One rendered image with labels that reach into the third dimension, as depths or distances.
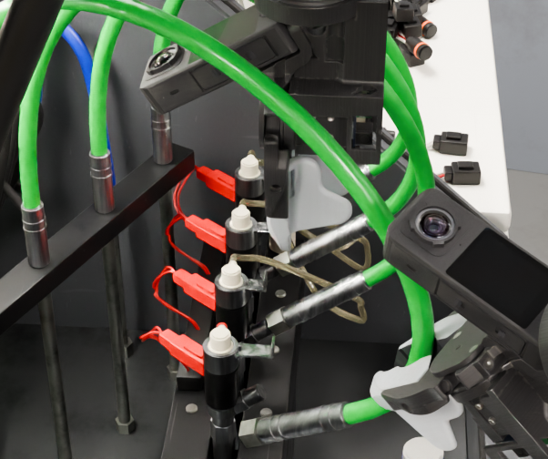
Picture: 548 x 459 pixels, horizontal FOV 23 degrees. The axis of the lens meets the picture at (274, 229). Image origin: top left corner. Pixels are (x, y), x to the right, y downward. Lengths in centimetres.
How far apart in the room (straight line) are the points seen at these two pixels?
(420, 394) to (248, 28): 26
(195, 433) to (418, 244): 45
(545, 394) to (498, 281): 7
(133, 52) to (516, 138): 202
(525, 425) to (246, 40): 30
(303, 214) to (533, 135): 228
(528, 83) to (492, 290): 243
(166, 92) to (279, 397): 36
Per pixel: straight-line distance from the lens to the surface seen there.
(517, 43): 310
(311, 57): 87
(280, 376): 117
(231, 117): 128
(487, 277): 72
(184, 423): 113
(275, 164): 88
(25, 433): 136
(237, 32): 87
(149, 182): 120
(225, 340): 102
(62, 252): 113
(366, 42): 85
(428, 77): 160
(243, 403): 107
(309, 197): 92
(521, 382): 75
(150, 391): 138
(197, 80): 88
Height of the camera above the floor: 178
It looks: 37 degrees down
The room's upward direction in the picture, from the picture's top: straight up
